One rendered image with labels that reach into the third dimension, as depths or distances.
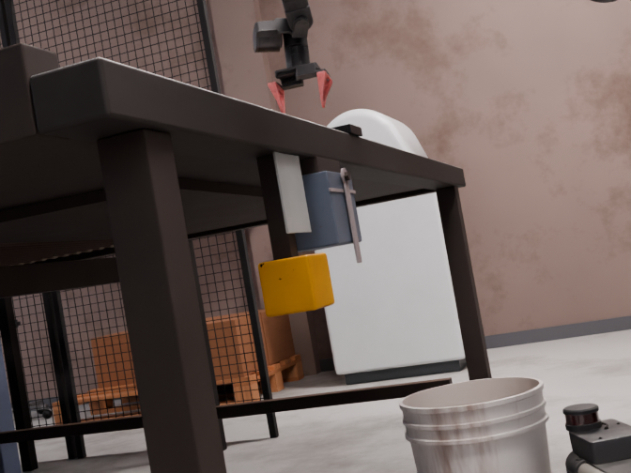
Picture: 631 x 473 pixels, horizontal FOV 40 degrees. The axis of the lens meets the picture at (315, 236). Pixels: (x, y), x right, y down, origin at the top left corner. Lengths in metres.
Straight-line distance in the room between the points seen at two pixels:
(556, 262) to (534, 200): 0.40
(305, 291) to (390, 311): 3.58
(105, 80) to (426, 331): 4.01
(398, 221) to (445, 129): 1.03
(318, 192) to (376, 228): 3.41
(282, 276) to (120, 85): 0.46
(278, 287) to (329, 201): 0.20
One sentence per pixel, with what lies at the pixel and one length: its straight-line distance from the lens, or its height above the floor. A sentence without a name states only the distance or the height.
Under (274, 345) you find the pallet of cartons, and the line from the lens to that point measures 5.33.
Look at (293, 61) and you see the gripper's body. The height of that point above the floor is 1.16.
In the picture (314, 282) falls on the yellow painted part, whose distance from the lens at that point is 1.24.
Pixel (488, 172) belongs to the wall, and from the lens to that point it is 5.55.
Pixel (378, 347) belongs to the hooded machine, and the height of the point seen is 0.19.
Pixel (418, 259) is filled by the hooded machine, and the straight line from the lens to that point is 4.75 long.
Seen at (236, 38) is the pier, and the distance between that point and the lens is 5.92.
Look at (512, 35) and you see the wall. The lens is 5.65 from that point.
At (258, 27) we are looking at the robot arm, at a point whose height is 1.25.
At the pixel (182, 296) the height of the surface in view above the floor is 0.67.
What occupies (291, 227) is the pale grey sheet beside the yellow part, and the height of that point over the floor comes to 0.74.
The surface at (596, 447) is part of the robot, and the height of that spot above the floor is 0.27.
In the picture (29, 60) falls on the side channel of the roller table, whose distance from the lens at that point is 0.93.
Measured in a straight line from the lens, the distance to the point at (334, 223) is 1.39.
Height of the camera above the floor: 0.68
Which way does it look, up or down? 2 degrees up
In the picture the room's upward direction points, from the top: 10 degrees counter-clockwise
